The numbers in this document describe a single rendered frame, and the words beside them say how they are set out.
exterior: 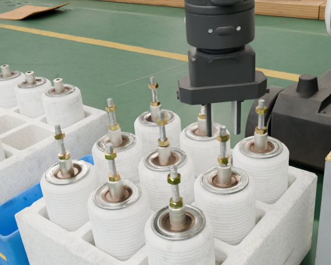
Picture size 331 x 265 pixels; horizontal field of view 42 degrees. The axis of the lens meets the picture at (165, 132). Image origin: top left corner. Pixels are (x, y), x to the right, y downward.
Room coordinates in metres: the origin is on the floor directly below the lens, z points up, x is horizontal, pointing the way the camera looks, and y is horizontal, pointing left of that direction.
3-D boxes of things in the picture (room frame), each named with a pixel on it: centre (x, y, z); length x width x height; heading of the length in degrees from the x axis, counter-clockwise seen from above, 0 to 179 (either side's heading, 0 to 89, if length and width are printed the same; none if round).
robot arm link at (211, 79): (0.56, -0.08, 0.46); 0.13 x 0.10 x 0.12; 89
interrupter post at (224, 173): (0.56, -0.08, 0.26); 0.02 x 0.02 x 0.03
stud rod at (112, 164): (0.55, 0.08, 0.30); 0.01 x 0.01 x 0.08
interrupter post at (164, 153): (0.63, 0.00, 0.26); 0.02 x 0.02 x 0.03
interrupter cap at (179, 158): (0.63, 0.00, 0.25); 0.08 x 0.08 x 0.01
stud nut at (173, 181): (0.47, -0.01, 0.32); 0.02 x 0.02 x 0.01; 50
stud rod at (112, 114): (0.71, 0.09, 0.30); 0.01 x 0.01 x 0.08
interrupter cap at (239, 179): (0.56, -0.08, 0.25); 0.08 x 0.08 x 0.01
